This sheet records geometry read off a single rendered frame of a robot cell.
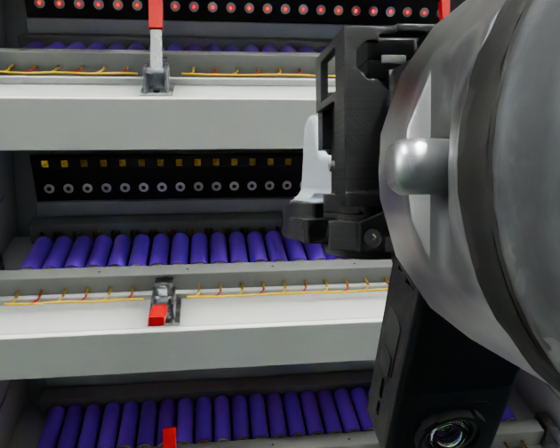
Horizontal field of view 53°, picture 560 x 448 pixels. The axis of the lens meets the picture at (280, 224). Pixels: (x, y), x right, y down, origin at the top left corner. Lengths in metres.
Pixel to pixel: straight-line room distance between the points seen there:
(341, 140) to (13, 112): 0.36
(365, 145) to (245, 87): 0.34
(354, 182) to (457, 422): 0.09
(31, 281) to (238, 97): 0.25
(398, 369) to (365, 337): 0.34
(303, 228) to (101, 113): 0.30
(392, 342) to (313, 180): 0.11
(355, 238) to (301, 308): 0.34
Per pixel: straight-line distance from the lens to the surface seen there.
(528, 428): 0.71
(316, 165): 0.28
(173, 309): 0.50
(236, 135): 0.50
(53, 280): 0.56
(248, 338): 0.51
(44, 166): 0.66
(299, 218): 0.23
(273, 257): 0.58
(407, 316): 0.18
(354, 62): 0.20
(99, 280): 0.55
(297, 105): 0.50
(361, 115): 0.20
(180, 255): 0.58
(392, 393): 0.21
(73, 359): 0.53
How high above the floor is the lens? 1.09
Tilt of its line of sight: 6 degrees down
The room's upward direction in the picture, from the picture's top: 1 degrees counter-clockwise
